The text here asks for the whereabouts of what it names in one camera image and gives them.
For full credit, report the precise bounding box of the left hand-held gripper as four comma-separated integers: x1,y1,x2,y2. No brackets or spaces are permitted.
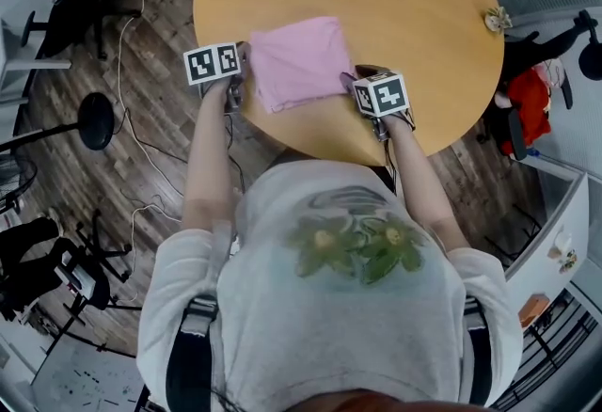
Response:
182,41,251,115

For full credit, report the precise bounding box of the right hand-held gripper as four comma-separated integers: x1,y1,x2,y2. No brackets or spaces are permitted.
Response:
339,64,418,143

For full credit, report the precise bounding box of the pink long-sleeve shirt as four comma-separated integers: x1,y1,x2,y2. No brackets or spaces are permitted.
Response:
247,15,357,115

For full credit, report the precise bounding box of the person's left forearm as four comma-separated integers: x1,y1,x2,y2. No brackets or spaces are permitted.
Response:
181,75,239,232

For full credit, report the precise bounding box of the person's right forearm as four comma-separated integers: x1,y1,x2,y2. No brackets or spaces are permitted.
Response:
385,113,471,254

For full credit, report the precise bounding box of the small pale flower ornament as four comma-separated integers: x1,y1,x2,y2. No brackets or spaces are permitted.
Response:
483,5,514,32

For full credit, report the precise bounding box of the black standing fan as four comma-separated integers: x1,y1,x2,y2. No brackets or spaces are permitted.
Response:
0,91,116,214

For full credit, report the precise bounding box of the red plush toy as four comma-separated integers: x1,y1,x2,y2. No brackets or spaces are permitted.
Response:
496,67,554,156

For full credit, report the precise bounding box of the pink bag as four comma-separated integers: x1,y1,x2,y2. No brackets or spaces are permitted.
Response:
535,56,568,89

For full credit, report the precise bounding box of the large white desk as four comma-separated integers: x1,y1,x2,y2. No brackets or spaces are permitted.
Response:
505,172,592,322

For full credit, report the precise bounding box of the black low-back office chair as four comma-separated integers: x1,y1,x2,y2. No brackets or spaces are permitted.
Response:
51,207,142,341

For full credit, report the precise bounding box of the small potted flower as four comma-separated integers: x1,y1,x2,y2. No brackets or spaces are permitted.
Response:
558,248,578,274

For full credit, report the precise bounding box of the orange box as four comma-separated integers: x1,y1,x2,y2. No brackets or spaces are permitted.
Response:
518,293,550,330

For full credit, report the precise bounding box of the black metal rack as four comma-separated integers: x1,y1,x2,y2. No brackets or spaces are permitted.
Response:
493,287,601,411

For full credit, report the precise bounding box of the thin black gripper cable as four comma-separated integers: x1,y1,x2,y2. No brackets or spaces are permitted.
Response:
224,113,246,195
383,139,401,195

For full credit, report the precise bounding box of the black floor cable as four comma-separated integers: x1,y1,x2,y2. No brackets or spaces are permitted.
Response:
121,108,189,165

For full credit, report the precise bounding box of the thin white floor cable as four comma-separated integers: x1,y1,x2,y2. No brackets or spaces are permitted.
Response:
115,205,182,306

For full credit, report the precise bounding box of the black harness strap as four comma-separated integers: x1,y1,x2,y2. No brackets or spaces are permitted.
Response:
463,295,493,406
165,295,220,412

